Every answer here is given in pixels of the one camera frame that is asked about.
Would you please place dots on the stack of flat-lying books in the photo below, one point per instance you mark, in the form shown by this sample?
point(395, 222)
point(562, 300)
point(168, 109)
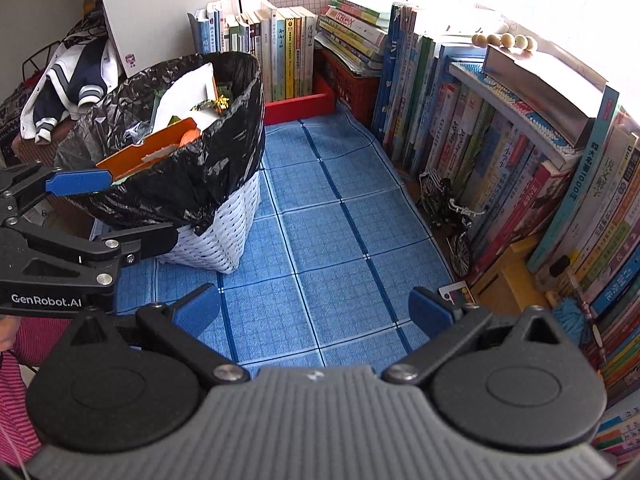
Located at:
point(350, 30)

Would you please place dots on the pink striped clothing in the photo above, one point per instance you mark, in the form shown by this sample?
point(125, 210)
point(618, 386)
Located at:
point(20, 395)

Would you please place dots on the wooden drawer box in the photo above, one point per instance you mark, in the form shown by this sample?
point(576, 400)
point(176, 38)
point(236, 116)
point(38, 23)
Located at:
point(505, 275)

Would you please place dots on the yellow foil wrapper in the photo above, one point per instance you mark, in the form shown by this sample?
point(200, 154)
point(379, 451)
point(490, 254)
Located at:
point(222, 101)

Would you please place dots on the large orange peel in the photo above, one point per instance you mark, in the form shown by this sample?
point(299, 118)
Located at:
point(191, 136)

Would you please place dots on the long row of upright books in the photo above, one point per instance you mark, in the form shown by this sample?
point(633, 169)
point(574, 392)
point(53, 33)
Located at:
point(500, 150)

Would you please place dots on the blue yarn ball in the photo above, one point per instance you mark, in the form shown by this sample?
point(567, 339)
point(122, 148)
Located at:
point(570, 320)

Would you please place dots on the red plastic crate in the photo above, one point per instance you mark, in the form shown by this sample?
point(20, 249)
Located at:
point(350, 90)

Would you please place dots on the short row of small books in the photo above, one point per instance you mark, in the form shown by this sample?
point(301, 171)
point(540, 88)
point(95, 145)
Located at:
point(280, 55)

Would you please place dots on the white and orange cardboard sheet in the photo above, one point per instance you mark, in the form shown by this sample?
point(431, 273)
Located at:
point(150, 152)

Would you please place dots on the white and navy jacket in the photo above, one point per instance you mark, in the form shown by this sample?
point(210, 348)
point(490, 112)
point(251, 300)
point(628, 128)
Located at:
point(75, 80)

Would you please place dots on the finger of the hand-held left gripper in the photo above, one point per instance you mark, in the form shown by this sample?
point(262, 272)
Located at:
point(145, 240)
point(80, 182)

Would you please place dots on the silver flat box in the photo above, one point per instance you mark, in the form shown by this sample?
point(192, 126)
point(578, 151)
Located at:
point(540, 90)

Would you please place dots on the blue checked mat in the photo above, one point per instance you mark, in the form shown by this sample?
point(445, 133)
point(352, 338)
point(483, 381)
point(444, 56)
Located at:
point(325, 220)

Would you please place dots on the white woven wastebasket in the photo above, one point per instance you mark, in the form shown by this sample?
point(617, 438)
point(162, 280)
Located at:
point(220, 240)

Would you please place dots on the small dark-capped bottle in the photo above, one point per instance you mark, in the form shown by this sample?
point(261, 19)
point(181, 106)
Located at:
point(558, 272)

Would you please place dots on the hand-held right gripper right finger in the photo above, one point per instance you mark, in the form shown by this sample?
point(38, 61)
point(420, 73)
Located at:
point(431, 310)

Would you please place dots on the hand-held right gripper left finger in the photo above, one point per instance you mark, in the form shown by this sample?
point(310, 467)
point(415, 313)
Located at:
point(197, 310)

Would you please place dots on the black model bicycle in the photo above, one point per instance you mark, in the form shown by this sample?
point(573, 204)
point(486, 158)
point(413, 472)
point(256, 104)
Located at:
point(450, 220)

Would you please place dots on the bin with black liner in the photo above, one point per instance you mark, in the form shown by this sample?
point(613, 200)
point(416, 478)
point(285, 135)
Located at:
point(220, 160)

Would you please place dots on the white board with sticker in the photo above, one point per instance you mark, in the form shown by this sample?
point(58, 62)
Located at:
point(160, 10)

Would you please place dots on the red tray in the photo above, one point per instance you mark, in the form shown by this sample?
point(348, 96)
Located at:
point(300, 107)

